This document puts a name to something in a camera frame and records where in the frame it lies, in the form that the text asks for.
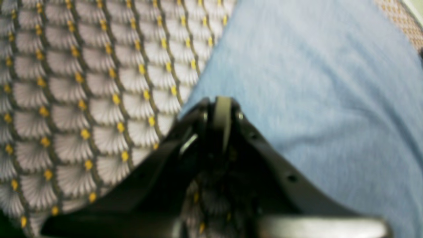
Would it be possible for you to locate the blue T-shirt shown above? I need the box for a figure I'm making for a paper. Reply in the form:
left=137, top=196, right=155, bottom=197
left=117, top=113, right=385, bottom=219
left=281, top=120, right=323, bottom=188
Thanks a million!
left=180, top=0, right=423, bottom=238

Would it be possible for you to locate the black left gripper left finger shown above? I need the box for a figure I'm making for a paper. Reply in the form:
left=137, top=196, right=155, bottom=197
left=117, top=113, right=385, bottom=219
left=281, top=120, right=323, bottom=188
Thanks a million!
left=41, top=99, right=212, bottom=238

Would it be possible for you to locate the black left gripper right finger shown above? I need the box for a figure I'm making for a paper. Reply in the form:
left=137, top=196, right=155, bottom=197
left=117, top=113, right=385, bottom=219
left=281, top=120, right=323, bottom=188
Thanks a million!
left=215, top=97, right=393, bottom=238

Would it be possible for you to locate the fan-patterned tablecloth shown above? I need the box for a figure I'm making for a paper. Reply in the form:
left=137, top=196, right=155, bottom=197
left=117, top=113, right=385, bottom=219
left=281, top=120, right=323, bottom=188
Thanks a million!
left=0, top=0, right=423, bottom=238

